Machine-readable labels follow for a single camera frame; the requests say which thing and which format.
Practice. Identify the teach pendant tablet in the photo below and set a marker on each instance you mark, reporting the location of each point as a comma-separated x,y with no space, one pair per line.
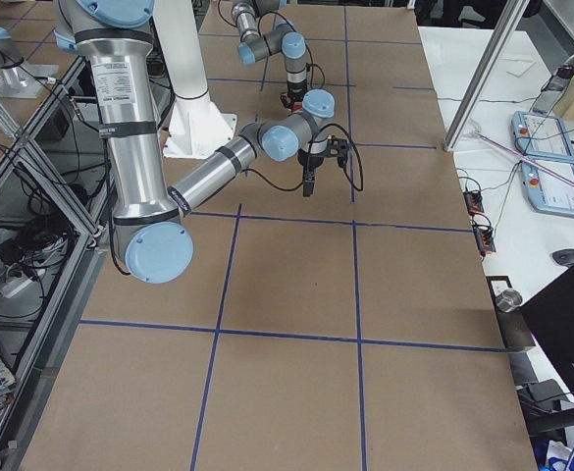
542,136
547,194

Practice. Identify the silver metal cup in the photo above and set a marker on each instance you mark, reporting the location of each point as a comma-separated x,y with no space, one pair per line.
508,300

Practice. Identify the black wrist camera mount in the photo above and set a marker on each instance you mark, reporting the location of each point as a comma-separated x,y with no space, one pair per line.
339,148

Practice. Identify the white camera stand pole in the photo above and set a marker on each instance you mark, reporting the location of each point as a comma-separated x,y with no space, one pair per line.
197,126

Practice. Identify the black computer mouse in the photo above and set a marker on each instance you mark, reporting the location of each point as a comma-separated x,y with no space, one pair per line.
563,257

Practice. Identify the black orange connector board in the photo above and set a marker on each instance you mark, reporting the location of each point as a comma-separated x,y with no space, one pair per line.
474,202
484,237

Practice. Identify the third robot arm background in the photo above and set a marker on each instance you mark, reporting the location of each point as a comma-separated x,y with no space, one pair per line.
18,77

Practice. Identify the teach pendant tablet near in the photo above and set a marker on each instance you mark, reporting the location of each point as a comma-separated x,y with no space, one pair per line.
547,194

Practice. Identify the white power strip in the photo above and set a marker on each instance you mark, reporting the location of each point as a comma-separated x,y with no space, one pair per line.
16,284

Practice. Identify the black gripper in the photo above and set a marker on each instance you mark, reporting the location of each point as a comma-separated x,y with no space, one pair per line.
310,160
293,92

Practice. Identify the aluminium frame post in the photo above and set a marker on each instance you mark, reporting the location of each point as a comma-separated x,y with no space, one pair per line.
507,23

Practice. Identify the teach pendant tablet far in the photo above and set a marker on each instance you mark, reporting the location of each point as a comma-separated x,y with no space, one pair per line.
542,136

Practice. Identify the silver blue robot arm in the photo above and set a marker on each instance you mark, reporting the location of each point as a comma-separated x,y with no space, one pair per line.
135,100
282,39

